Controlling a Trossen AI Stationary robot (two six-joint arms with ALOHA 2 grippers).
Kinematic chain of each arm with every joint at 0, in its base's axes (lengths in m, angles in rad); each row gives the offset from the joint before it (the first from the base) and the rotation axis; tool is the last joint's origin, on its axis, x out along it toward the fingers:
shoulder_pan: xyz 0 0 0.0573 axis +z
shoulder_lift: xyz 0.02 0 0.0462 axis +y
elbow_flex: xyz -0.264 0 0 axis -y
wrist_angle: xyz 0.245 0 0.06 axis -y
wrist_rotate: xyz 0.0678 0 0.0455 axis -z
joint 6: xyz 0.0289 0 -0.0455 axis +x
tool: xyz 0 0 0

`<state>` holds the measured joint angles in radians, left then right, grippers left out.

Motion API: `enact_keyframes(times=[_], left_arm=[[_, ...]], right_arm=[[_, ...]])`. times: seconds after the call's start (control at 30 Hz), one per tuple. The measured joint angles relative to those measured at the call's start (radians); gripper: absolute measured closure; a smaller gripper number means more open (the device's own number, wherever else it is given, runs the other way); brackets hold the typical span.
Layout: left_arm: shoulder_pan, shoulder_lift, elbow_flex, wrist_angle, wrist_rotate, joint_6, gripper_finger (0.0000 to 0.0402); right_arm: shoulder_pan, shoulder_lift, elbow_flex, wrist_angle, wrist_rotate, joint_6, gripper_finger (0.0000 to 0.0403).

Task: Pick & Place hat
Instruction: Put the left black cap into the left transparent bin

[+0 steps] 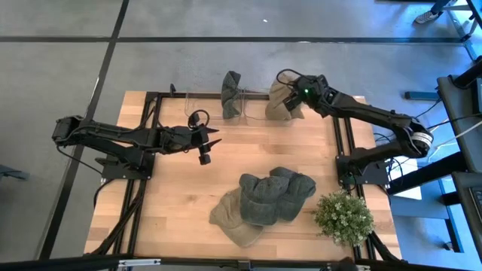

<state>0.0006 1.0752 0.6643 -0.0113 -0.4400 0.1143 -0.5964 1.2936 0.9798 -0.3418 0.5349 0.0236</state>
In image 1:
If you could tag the black keyboard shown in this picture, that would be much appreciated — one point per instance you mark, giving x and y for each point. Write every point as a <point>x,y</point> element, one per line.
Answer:
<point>477,203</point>

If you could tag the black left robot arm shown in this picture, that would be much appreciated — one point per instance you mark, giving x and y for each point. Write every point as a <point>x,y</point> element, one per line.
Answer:
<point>113,133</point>

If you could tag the dark floor object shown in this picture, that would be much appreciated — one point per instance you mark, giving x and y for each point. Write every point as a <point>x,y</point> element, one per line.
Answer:
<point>11,173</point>

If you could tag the black desk crossbeam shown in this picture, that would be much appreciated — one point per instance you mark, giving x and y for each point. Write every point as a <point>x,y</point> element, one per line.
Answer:
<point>425,173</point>

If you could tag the blue desk foot bar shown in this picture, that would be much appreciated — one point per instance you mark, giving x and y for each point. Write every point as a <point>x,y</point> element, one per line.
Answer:
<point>421,95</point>

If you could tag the clear acrylic hat rack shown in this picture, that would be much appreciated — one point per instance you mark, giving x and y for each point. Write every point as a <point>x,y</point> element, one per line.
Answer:
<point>196,113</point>

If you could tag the person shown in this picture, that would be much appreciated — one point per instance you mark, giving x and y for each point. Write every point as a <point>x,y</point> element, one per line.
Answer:
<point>344,264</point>

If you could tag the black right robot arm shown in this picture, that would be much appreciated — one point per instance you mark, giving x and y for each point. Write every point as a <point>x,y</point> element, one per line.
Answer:
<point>376,113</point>

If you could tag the dark grey desk top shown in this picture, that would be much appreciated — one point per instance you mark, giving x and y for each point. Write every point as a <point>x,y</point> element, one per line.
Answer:
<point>461,199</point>

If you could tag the white sheet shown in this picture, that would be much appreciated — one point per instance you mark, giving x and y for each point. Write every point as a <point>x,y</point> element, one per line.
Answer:
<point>410,167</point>

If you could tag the blue-grey desk frame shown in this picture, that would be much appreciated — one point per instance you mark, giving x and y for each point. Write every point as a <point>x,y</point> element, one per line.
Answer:
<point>458,23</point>

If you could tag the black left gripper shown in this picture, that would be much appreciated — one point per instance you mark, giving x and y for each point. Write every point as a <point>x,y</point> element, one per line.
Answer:
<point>188,139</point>

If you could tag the small green potted plant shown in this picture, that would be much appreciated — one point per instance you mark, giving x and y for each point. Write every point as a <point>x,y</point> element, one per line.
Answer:
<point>342,218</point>

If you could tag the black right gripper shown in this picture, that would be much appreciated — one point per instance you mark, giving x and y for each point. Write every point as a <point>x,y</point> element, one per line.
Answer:
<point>312,92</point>

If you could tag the clear plastic bin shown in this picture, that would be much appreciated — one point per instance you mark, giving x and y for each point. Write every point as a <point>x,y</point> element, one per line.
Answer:
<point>254,113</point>

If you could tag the person's shoe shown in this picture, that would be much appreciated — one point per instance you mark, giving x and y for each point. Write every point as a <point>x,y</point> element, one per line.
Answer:
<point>427,17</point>

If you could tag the black overhead rig beam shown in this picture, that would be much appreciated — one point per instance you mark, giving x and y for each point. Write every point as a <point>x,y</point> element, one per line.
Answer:
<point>56,263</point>

